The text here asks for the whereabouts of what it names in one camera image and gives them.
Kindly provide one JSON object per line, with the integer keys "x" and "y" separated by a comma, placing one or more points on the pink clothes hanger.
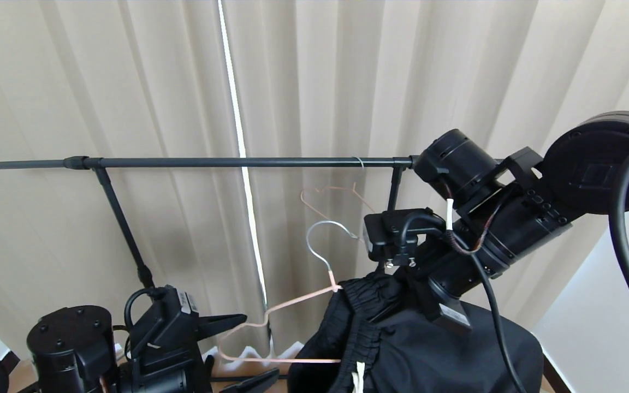
{"x": 292, "y": 360}
{"x": 336, "y": 188}

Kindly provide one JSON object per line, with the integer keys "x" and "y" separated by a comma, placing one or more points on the beige curtain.
{"x": 129, "y": 82}

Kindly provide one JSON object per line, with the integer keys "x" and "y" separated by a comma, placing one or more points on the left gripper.
{"x": 167, "y": 371}

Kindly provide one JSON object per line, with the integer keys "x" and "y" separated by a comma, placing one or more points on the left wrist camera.
{"x": 164, "y": 322}

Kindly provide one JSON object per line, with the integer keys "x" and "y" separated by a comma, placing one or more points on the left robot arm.
{"x": 69, "y": 349}

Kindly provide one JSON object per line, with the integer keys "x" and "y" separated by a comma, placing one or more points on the black clothes rack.
{"x": 211, "y": 162}

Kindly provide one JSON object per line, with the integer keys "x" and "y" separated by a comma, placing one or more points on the black garment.
{"x": 429, "y": 355}

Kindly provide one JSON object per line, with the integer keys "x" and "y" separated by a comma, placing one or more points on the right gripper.
{"x": 489, "y": 245}

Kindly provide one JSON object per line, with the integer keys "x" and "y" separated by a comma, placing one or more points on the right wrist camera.
{"x": 388, "y": 234}

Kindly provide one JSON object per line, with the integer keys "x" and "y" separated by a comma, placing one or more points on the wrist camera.
{"x": 164, "y": 322}
{"x": 388, "y": 234}

